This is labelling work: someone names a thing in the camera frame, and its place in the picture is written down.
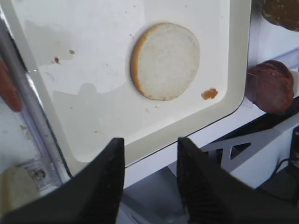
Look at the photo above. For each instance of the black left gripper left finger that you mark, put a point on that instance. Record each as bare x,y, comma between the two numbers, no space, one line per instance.
92,196

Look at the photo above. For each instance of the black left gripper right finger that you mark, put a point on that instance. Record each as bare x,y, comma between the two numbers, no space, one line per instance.
210,195

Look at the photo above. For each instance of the bun bottom slice large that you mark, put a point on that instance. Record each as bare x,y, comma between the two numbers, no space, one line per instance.
164,61

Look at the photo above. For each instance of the front meat patty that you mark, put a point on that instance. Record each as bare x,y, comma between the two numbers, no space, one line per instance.
268,89

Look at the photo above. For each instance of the meat patty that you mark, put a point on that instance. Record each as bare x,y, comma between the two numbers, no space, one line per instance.
268,89
280,67

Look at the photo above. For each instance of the front tomato slice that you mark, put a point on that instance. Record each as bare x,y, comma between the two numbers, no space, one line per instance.
8,91

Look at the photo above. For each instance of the rear meat patty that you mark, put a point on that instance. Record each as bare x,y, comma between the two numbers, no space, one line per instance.
280,67

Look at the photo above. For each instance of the bun bottom slice small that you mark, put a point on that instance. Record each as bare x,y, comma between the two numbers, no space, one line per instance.
17,188

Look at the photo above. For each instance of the left clear acrylic divider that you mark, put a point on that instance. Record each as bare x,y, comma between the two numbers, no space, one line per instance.
25,135

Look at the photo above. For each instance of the orange food crumb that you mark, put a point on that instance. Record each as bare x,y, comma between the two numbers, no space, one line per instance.
209,94

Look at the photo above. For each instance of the white rectangular tray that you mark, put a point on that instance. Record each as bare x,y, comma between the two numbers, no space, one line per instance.
78,54

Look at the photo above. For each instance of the sesame bun top lower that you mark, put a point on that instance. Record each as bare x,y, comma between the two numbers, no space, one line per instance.
284,13

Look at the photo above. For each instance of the white table frame bracket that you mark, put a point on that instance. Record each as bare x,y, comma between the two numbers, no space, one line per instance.
252,158

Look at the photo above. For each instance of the left lower clear bracket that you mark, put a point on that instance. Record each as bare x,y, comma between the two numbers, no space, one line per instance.
43,173

